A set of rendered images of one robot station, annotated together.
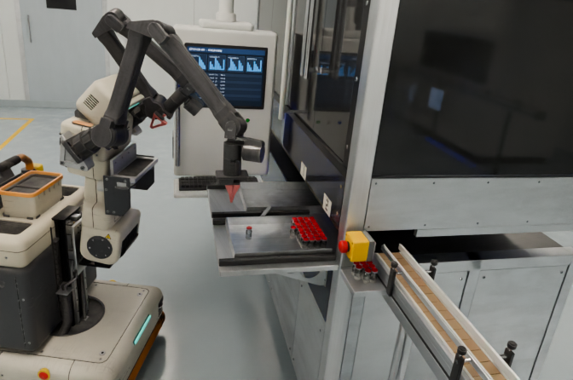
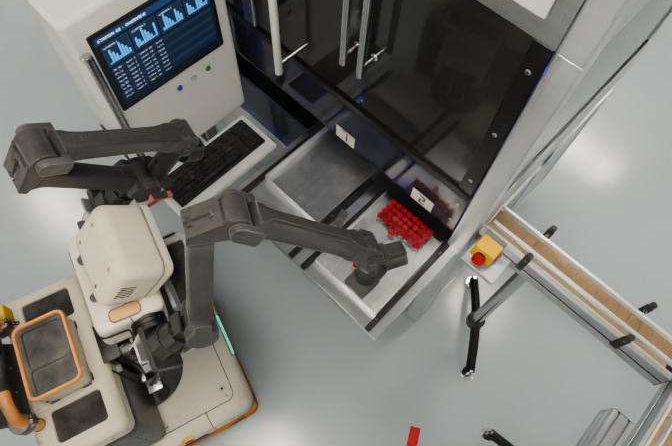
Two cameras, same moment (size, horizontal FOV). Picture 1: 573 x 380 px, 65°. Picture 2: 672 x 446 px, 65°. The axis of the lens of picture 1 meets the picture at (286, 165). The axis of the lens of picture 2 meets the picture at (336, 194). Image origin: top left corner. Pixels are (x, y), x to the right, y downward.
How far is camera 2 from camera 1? 140 cm
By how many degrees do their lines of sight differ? 48
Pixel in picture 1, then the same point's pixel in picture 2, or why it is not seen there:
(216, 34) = not seen: outside the picture
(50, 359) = (184, 428)
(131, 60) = (207, 266)
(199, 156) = not seen: hidden behind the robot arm
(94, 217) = not seen: hidden behind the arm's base
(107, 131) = (211, 333)
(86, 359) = (214, 404)
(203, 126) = (157, 112)
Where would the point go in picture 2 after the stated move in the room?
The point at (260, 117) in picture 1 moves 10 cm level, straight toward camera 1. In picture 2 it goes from (221, 53) to (236, 73)
